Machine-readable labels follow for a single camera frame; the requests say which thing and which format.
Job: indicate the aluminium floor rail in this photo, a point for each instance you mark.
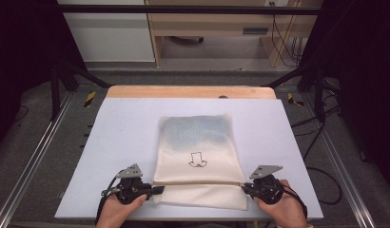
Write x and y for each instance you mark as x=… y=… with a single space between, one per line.
x=34 y=158
x=342 y=167

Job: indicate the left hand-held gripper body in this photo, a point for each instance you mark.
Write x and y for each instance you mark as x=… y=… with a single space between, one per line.
x=131 y=190

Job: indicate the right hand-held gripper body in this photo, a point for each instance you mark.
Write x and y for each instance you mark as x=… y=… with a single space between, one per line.
x=267 y=190

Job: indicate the light wooden desk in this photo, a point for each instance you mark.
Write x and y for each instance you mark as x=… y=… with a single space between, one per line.
x=209 y=22

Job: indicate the white foam mat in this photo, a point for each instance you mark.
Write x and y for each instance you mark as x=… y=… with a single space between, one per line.
x=126 y=126

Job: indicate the dark curtain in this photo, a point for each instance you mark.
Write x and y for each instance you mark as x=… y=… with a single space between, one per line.
x=367 y=79
x=22 y=47

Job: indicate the grey desk label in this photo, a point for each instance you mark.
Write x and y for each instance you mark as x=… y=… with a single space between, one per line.
x=255 y=31

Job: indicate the person's right hand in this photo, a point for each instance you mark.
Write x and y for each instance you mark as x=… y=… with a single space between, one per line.
x=288 y=212

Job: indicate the white cabinet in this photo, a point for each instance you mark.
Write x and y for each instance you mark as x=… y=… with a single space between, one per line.
x=110 y=38

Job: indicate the person's left hand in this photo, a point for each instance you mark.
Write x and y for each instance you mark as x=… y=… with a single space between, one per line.
x=115 y=213

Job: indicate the black horizontal frame bar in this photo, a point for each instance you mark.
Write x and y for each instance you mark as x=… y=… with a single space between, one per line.
x=183 y=9

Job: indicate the cream mesh laundry bag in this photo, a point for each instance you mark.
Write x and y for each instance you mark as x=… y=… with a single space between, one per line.
x=199 y=145

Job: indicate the yellow black striped tape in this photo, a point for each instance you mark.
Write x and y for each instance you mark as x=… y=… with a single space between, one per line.
x=291 y=99
x=90 y=99

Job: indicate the black metal stand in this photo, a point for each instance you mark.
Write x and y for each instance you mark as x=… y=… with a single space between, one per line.
x=55 y=91
x=319 y=91

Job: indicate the wooden table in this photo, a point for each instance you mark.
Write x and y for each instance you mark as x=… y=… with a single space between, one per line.
x=171 y=91

